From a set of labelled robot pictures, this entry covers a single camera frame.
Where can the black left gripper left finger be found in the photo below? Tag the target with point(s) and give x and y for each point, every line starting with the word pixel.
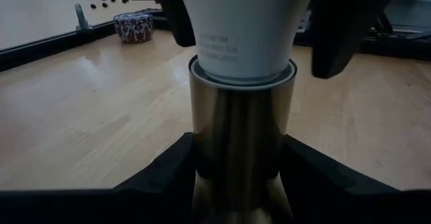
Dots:
pixel 101 207

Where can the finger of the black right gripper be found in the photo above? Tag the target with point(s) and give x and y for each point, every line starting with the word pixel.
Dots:
pixel 340 25
pixel 178 22

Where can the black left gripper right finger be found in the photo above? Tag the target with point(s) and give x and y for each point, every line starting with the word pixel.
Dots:
pixel 353 207

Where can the white light bulb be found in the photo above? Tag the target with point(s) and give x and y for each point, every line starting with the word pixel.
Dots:
pixel 242 22

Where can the brushed metal lamp base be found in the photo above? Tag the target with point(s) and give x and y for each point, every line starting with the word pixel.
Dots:
pixel 239 123

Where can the purple patterned ball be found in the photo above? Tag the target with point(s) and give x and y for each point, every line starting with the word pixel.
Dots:
pixel 133 27

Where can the light wooden desk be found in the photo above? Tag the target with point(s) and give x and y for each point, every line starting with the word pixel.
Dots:
pixel 40 19

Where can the black frame clamp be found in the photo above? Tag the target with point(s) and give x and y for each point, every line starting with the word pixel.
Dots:
pixel 81 17

